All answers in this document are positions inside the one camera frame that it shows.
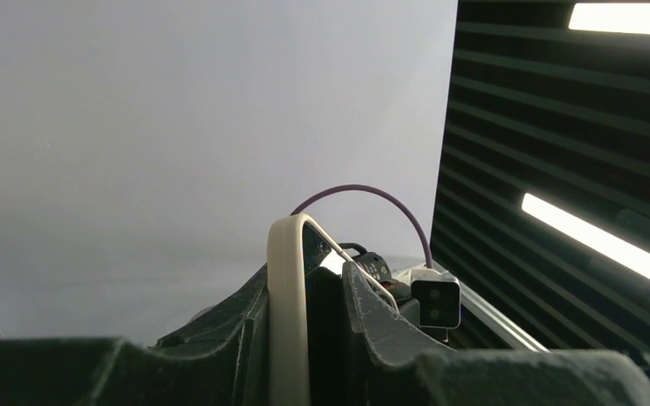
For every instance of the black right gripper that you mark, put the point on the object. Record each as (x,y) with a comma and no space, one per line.
(379,278)

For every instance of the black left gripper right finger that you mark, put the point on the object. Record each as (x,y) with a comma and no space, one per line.
(391,362)

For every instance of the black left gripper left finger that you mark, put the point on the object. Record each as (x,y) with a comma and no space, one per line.
(219,358)

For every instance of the phone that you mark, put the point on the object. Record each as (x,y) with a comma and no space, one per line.
(305,266)

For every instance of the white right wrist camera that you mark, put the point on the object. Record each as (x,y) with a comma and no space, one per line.
(439,295)

